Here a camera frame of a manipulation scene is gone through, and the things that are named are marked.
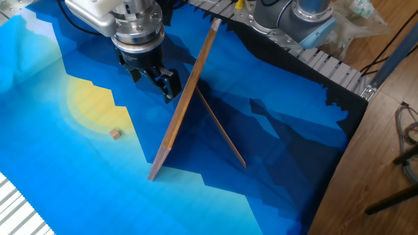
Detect thin black floor cables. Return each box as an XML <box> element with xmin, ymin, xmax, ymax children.
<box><xmin>359</xmin><ymin>9</ymin><xmax>418</xmax><ymax>76</ymax></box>

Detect grey cable bundle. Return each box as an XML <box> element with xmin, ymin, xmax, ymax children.
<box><xmin>394</xmin><ymin>101</ymin><xmax>418</xmax><ymax>185</ymax></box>

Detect clear plastic bag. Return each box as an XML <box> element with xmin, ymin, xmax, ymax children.
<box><xmin>321</xmin><ymin>0</ymin><xmax>393</xmax><ymax>61</ymax></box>

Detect wooden picture frame with stand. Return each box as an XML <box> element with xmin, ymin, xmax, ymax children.
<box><xmin>146</xmin><ymin>18</ymin><xmax>248</xmax><ymax>182</ymax></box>

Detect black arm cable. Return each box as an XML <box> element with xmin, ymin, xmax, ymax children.
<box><xmin>56</xmin><ymin>0</ymin><xmax>103</xmax><ymax>37</ymax></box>

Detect blue aluminium profile bar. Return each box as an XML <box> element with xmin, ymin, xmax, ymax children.
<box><xmin>361</xmin><ymin>21</ymin><xmax>418</xmax><ymax>102</ymax></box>

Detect blue landscape print cloth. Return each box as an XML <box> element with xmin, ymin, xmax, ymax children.
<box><xmin>0</xmin><ymin>0</ymin><xmax>369</xmax><ymax>235</ymax></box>

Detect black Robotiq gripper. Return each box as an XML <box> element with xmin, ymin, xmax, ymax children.
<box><xmin>112</xmin><ymin>39</ymin><xmax>183</xmax><ymax>105</ymax></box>

